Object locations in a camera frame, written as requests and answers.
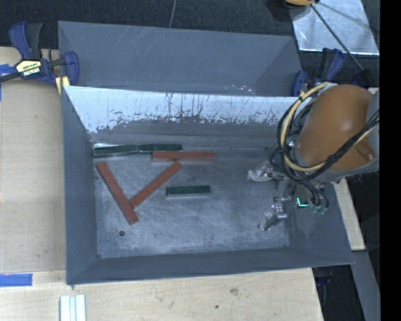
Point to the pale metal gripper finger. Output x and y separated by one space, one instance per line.
258 174
270 217

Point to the dark green flat block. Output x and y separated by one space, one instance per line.
115 150
160 147
188 191

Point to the red-brown flat block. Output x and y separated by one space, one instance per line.
117 192
153 186
187 156

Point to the grey metal bin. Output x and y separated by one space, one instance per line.
194 232

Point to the pale wood flat board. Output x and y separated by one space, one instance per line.
30 179

